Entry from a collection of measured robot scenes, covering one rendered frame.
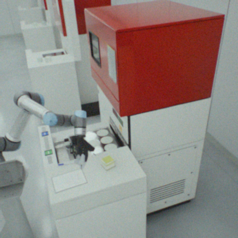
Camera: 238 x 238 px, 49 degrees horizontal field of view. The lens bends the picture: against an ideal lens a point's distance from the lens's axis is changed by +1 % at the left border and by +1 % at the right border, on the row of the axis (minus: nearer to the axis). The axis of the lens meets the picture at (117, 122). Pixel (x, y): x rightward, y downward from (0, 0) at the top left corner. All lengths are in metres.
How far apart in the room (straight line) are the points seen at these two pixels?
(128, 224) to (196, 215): 0.97
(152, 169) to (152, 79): 0.83
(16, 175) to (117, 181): 0.74
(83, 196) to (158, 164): 0.82
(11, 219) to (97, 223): 0.78
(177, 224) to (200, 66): 1.51
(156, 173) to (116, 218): 0.60
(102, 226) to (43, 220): 1.04
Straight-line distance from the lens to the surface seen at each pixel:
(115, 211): 1.85
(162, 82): 1.81
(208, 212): 2.85
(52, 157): 1.96
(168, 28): 1.71
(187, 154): 2.33
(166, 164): 2.28
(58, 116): 1.59
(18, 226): 2.44
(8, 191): 2.03
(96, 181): 1.70
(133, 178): 1.70
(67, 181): 1.73
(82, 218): 1.80
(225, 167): 3.37
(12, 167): 1.96
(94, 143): 2.11
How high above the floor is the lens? 2.18
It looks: 33 degrees down
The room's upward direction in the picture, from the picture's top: 3 degrees counter-clockwise
